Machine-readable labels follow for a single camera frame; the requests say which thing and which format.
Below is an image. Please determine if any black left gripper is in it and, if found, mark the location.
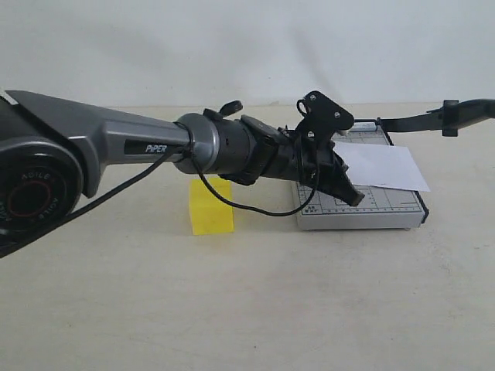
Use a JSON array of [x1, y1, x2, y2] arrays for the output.
[[266, 129, 364, 206]]

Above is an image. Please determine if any white paper sheet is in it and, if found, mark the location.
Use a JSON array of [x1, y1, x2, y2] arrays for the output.
[[334, 141, 430, 192]]

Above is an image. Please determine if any yellow foam cube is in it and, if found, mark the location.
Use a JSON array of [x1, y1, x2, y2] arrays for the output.
[[189, 179, 234, 236]]

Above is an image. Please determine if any black cutter blade handle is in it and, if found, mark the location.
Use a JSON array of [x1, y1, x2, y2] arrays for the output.
[[354, 99, 494, 138]]

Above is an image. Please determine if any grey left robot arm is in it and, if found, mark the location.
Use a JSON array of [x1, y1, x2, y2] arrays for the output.
[[1, 90, 364, 256]]

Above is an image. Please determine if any grey paper cutter base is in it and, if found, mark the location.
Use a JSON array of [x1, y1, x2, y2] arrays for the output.
[[292, 121, 429, 230]]

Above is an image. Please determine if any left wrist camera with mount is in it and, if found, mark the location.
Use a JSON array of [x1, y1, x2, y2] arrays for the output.
[[295, 90, 354, 147]]

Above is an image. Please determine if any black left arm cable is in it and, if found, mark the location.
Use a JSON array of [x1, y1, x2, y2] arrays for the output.
[[0, 138, 322, 259]]

